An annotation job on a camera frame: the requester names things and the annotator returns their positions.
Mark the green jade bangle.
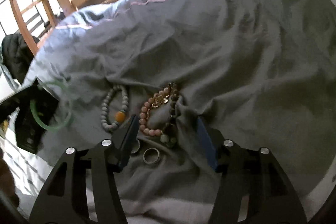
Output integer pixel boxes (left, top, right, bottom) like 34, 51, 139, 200
30, 79, 72, 132

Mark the wooden ladder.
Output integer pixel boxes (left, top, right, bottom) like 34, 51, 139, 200
6, 0, 57, 57

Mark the pink and brown bead bracelet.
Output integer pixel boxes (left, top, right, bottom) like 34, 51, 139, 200
139, 82, 182, 147

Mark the black jewelry box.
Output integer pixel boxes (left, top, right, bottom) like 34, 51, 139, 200
1, 80, 46, 154

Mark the dark puffer jacket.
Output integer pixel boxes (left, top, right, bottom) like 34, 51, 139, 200
1, 33, 34, 84

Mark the silver ring right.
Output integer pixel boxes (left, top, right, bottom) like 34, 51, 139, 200
142, 147, 162, 166

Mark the operator hand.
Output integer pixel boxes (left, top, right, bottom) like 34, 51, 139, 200
0, 149, 19, 208

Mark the grey bead amber bracelet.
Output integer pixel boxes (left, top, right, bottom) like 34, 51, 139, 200
100, 84, 130, 132

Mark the grey striped duvet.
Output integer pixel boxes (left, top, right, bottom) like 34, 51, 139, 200
1, 0, 335, 223

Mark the dark ring left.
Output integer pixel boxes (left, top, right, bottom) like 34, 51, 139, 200
130, 138, 142, 155

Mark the gold chain charm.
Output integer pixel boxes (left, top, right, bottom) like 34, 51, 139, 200
147, 90, 170, 114

